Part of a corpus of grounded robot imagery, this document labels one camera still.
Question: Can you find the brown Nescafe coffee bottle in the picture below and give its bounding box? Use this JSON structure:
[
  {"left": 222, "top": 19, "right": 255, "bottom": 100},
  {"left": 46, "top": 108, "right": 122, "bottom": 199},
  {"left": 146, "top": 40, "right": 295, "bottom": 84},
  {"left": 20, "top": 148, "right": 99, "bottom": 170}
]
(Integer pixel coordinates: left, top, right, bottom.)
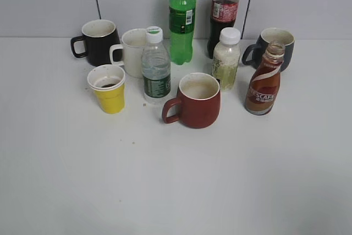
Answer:
[{"left": 245, "top": 41, "right": 285, "bottom": 116}]

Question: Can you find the red mug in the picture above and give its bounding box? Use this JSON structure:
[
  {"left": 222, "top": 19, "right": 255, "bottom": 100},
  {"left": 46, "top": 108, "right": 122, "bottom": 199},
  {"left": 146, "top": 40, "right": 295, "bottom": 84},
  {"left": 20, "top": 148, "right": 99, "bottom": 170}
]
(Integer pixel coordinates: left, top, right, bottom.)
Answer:
[{"left": 162, "top": 73, "right": 221, "bottom": 129}]

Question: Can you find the white-capped milky drink bottle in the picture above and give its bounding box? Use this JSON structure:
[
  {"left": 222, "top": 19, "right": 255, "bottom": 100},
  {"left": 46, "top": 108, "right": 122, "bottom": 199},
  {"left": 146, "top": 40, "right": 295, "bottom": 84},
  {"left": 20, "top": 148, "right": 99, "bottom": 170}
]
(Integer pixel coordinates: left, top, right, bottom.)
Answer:
[{"left": 211, "top": 27, "right": 241, "bottom": 92}]

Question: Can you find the yellow paper cup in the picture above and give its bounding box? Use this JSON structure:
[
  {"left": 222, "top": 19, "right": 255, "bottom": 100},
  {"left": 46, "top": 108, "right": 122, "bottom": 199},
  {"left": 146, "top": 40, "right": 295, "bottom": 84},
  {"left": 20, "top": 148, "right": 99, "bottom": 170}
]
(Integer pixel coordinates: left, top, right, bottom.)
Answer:
[{"left": 87, "top": 64, "right": 126, "bottom": 114}]

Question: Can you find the black mug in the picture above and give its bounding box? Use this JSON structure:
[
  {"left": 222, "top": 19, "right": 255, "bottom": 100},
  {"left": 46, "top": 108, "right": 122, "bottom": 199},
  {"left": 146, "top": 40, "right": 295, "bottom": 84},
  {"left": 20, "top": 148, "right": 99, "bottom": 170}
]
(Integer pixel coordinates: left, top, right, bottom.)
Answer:
[{"left": 70, "top": 19, "right": 120, "bottom": 67}]

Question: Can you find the white mug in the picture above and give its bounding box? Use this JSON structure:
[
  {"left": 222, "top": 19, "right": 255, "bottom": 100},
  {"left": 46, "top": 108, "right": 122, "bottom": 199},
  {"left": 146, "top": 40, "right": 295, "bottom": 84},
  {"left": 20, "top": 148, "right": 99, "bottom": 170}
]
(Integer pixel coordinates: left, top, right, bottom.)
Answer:
[{"left": 109, "top": 29, "right": 146, "bottom": 78}]

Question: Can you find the clear water bottle green label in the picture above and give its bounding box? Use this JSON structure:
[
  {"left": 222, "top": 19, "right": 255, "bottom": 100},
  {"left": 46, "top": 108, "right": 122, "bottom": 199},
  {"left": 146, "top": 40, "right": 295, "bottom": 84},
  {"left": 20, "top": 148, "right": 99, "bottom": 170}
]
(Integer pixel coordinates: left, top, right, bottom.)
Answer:
[{"left": 141, "top": 26, "right": 171, "bottom": 105}]

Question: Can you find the dark blue mug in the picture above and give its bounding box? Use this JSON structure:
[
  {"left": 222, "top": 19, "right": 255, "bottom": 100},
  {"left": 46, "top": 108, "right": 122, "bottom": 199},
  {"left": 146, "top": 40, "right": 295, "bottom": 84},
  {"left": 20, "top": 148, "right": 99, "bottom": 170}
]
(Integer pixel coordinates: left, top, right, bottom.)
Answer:
[{"left": 241, "top": 28, "right": 295, "bottom": 71}]

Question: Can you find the green soda bottle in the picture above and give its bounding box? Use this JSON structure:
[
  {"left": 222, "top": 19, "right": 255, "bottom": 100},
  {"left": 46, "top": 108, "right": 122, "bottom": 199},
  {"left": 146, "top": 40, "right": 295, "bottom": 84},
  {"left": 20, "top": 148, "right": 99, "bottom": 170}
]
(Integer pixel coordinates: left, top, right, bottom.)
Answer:
[{"left": 169, "top": 0, "right": 196, "bottom": 65}]

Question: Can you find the cola bottle red label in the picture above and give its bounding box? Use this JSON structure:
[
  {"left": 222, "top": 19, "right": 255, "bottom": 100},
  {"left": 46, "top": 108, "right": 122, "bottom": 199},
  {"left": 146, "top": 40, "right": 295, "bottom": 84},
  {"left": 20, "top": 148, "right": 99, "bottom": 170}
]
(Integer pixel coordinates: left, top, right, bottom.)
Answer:
[{"left": 207, "top": 0, "right": 239, "bottom": 59}]

